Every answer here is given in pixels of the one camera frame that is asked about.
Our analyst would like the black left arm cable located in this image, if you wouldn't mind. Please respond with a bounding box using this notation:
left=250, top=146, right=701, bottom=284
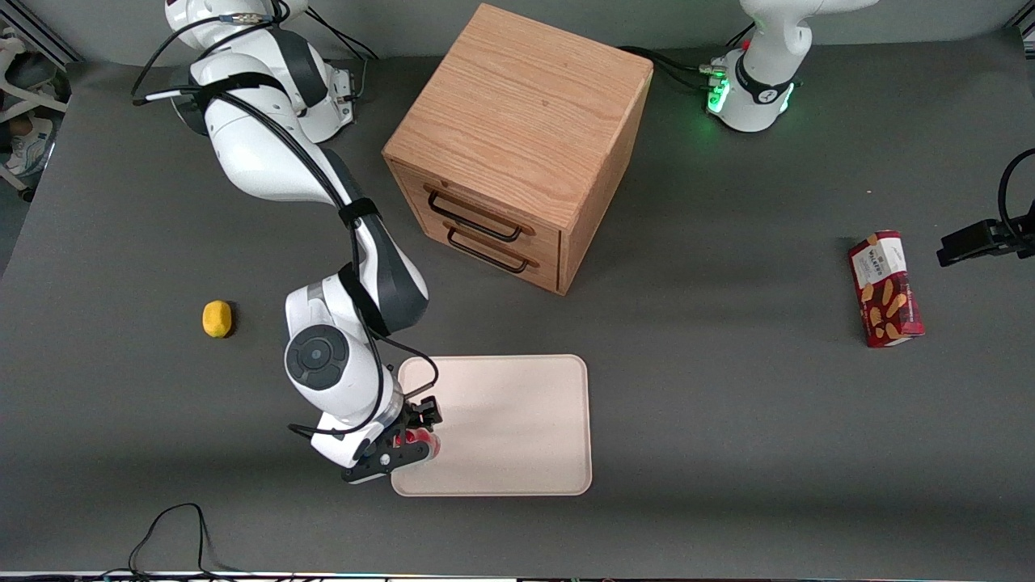
left=998, top=148, right=1035, bottom=239

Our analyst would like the grey white sneaker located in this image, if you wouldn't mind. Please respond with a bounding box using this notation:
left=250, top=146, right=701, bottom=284
left=6, top=118, right=56, bottom=175

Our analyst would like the black cable loop on table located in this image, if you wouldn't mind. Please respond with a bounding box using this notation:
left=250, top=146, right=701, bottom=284
left=97, top=503, right=243, bottom=580

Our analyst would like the yellow lemon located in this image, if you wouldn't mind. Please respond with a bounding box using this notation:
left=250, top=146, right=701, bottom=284
left=201, top=300, right=234, bottom=339

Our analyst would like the black left base cable bundle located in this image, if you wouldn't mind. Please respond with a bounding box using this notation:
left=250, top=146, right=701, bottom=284
left=619, top=44, right=729, bottom=91

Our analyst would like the red cookie box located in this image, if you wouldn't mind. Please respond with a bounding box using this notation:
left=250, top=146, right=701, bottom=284
left=847, top=230, right=925, bottom=348

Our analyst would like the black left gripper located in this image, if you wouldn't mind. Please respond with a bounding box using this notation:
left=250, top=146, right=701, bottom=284
left=936, top=217, right=1035, bottom=268

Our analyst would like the black right base cable bundle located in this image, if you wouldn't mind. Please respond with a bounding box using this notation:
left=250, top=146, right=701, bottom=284
left=307, top=8, right=381, bottom=102

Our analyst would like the white chair frame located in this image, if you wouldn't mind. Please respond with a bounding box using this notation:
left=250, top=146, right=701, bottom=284
left=0, top=32, right=72, bottom=192

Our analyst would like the red coke bottle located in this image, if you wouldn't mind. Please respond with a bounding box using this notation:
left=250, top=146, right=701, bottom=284
left=395, top=430, right=442, bottom=460

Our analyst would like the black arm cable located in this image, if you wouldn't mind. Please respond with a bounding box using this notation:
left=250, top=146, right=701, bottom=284
left=998, top=148, right=1035, bottom=239
left=132, top=0, right=441, bottom=439

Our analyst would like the black base cable bundle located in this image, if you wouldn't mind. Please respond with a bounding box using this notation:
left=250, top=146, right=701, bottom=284
left=307, top=8, right=381, bottom=102
left=619, top=44, right=729, bottom=91

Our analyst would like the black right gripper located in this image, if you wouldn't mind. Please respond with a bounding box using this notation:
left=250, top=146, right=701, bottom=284
left=377, top=395, right=445, bottom=457

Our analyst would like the beige plastic tray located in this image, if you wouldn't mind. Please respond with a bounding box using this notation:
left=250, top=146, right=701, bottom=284
left=391, top=354, right=593, bottom=496

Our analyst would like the black wire drawer handle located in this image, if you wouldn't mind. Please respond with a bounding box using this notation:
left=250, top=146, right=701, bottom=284
left=424, top=185, right=536, bottom=243
left=443, top=221, right=540, bottom=274

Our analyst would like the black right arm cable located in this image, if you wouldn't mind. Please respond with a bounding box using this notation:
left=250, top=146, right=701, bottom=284
left=132, top=0, right=441, bottom=439

